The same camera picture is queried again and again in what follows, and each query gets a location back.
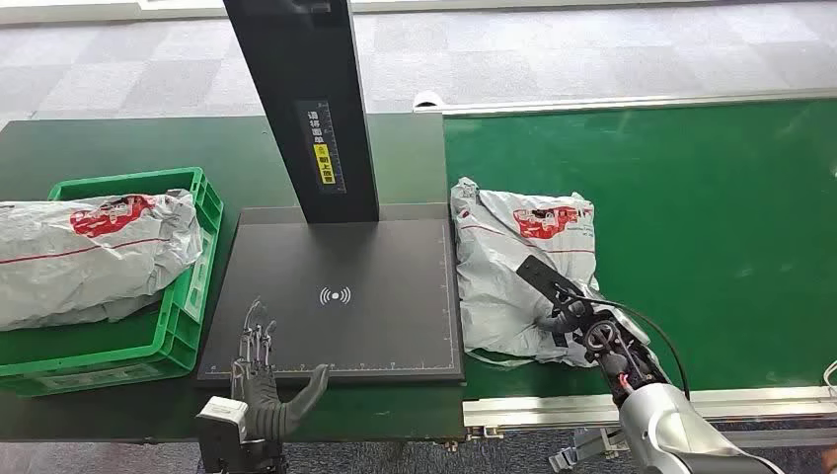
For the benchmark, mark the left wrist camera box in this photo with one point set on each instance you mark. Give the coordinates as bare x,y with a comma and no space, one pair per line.
222,413

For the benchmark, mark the aluminium conveyor side rail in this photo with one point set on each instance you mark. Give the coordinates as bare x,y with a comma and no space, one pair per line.
621,102
752,400

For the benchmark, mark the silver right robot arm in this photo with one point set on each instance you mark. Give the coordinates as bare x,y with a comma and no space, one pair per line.
660,425

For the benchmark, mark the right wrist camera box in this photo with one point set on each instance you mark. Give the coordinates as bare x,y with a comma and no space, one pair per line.
543,275

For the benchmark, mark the grey plastic mailer package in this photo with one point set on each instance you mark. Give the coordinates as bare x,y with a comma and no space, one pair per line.
85,268
503,288

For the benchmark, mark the black weighing scale platform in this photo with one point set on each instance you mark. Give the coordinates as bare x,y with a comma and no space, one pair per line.
366,327

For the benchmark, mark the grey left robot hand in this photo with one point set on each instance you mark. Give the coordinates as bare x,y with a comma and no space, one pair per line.
265,399

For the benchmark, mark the dark green table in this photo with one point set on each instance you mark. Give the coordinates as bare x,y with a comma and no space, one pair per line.
98,144

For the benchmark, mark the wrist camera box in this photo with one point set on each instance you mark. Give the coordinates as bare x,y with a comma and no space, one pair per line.
543,275
222,413

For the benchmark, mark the white conveyor end cap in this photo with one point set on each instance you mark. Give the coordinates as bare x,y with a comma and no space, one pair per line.
428,98

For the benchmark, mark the green plastic basket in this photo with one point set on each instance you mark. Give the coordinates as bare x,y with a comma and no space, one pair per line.
173,327

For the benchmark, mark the grey metal conveyor bracket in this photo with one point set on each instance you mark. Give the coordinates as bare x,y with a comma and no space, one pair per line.
588,448

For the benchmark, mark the black scale column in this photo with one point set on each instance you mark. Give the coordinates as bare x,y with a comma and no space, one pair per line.
314,65

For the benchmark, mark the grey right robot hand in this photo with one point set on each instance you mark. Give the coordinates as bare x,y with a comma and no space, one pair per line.
567,320

